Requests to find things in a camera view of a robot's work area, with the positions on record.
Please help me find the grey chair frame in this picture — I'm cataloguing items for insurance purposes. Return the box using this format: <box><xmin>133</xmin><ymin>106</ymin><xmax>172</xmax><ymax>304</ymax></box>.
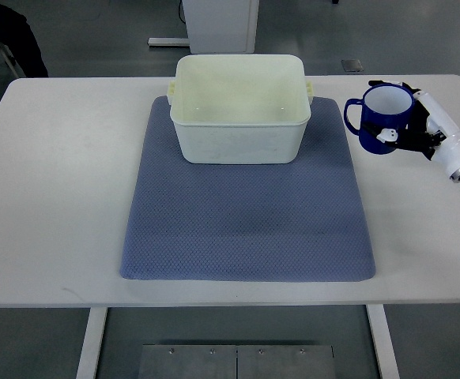
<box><xmin>0</xmin><ymin>43</ymin><xmax>21</xmax><ymax>79</ymax></box>

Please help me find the right white table leg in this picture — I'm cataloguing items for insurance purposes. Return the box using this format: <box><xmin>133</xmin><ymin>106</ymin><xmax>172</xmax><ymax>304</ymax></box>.
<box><xmin>366</xmin><ymin>304</ymin><xmax>400</xmax><ymax>379</ymax></box>

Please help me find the grey metal floor plate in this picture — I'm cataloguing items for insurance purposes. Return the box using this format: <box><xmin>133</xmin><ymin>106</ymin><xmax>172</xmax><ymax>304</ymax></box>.
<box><xmin>138</xmin><ymin>344</ymin><xmax>336</xmax><ymax>378</ymax></box>

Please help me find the white plastic box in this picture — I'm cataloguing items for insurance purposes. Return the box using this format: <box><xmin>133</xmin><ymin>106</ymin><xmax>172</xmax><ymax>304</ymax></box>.
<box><xmin>167</xmin><ymin>54</ymin><xmax>314</xmax><ymax>164</ymax></box>

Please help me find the blue textured mat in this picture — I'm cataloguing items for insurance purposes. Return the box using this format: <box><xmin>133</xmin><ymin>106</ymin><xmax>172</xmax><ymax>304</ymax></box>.
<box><xmin>120</xmin><ymin>96</ymin><xmax>375</xmax><ymax>282</ymax></box>

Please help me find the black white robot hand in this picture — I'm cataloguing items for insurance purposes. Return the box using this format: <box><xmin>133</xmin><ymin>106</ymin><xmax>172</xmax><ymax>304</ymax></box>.
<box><xmin>369</xmin><ymin>81</ymin><xmax>460</xmax><ymax>182</ymax></box>

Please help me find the left white table leg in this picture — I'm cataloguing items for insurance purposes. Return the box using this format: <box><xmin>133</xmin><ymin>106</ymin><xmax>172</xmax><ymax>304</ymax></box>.
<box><xmin>76</xmin><ymin>307</ymin><xmax>107</xmax><ymax>379</ymax></box>

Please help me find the person in dark clothes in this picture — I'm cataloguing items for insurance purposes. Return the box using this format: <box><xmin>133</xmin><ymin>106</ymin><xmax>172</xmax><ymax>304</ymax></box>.
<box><xmin>0</xmin><ymin>4</ymin><xmax>48</xmax><ymax>78</ymax></box>

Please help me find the small grey floor hatch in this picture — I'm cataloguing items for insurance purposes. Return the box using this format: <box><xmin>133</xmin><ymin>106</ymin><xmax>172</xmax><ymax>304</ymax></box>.
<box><xmin>341</xmin><ymin>59</ymin><xmax>364</xmax><ymax>73</ymax></box>

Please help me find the blue mug white inside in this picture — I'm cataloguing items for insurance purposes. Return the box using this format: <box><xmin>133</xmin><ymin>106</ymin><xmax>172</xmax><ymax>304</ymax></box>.
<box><xmin>343</xmin><ymin>83</ymin><xmax>415</xmax><ymax>155</ymax></box>

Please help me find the white cabinet with base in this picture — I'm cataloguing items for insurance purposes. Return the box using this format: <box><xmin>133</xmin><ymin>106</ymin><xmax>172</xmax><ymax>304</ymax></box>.
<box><xmin>148</xmin><ymin>0</ymin><xmax>259</xmax><ymax>54</ymax></box>

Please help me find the white table leg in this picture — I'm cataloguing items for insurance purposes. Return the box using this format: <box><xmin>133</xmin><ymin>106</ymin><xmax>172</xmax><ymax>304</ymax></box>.
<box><xmin>76</xmin><ymin>307</ymin><xmax>107</xmax><ymax>379</ymax></box>
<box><xmin>366</xmin><ymin>304</ymin><xmax>400</xmax><ymax>379</ymax></box>

